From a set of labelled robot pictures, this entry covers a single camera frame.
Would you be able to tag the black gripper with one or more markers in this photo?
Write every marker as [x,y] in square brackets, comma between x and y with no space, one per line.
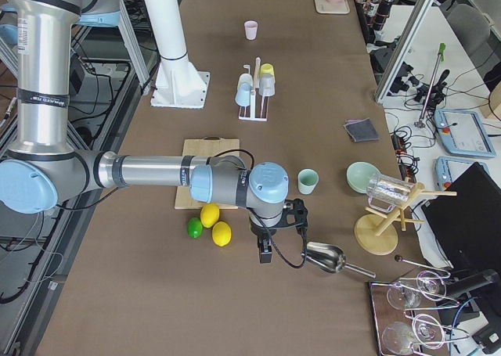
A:
[259,231]

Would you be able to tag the green cup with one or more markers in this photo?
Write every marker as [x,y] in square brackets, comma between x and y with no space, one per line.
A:
[307,180]

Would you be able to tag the pink cup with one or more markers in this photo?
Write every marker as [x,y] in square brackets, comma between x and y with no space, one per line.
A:
[251,29]

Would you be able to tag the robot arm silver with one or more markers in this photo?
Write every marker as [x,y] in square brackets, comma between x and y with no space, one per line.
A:
[43,170]

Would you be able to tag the grey cup on rack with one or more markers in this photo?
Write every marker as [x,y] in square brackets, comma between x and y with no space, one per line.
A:
[266,85]

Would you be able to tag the white cup on rack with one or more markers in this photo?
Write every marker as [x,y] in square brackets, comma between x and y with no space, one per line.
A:
[245,78]

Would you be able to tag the yellow cup on rack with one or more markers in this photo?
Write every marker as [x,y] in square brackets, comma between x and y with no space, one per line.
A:
[267,68]

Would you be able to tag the yellow lemon lower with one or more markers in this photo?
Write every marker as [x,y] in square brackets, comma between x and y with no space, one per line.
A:
[221,234]

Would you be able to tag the yellow lemon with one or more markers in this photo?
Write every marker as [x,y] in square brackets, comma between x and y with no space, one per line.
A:
[209,215]
[221,234]

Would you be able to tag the yellow lemon upper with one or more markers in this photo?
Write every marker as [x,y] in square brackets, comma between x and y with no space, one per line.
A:
[209,215]

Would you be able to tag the metal scoop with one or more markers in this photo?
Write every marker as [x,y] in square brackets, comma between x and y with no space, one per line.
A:
[331,259]

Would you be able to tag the green lime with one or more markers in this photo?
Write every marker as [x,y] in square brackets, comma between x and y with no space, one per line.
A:
[195,228]

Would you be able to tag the wooden mug tree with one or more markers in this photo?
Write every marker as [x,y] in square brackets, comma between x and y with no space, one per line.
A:
[376,233]

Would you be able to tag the wooden cutting board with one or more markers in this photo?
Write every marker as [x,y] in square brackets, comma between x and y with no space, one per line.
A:
[201,147]

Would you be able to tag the green bowl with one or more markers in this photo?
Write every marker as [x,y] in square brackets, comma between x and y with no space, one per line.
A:
[358,175]

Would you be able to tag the clear glass pitcher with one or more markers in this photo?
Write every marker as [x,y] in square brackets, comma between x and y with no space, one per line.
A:
[385,192]

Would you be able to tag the wine glass upper left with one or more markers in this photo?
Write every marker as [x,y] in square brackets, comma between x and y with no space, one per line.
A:
[401,296]

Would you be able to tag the grey folded cloth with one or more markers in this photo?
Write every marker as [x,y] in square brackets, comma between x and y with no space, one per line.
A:
[361,130]

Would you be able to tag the wine glass rack tray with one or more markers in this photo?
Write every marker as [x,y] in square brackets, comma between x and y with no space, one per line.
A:
[384,314]

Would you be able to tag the black power strip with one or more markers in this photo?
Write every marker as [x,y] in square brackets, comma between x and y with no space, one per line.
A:
[407,162]

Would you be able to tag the wine glass lower left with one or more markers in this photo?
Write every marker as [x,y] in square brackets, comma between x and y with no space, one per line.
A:
[399,339]

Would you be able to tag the wine glass upper right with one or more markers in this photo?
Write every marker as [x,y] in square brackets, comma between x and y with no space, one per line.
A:
[431,285]

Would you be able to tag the wine glass lower right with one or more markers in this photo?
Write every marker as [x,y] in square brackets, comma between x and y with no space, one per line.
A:
[428,331]

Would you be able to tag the metal reacher rod green tip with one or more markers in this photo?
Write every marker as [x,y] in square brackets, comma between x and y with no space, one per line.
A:
[440,58]

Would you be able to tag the blue teach pendant lower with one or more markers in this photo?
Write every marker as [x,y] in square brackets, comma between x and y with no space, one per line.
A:
[448,169]

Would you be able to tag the blue teach pendant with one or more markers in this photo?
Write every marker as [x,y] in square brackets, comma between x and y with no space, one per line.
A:
[463,134]
[448,169]

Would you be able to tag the black laptop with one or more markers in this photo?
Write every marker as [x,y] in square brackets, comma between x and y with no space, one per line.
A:
[467,225]

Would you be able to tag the blue teach pendant upper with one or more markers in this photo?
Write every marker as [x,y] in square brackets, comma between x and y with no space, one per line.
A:
[463,134]

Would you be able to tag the beige tray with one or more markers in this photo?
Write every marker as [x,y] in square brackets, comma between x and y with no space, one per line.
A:
[335,8]

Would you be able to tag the grey office chair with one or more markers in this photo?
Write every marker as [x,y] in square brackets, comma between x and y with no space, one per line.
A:
[470,27]

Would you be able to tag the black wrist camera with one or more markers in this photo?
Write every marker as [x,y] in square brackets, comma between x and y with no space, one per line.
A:
[296,214]

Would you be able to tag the white pedestal column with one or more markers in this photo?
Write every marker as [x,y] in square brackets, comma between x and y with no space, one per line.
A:
[178,83]

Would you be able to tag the white wire cup rack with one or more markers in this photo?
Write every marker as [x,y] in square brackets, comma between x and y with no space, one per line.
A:
[258,108]

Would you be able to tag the aluminium frame post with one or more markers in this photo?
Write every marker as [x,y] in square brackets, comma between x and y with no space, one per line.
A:
[412,26]

